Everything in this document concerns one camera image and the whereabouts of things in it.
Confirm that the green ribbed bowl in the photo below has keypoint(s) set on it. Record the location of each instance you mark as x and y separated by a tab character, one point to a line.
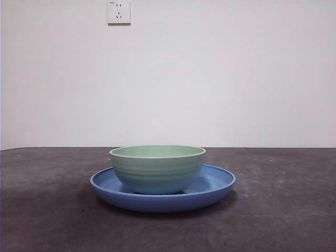
157	176

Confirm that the blue plastic plate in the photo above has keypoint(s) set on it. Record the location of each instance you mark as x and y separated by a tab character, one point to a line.
157	203

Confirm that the white wall socket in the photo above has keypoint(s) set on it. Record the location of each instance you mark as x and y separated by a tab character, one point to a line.
119	13

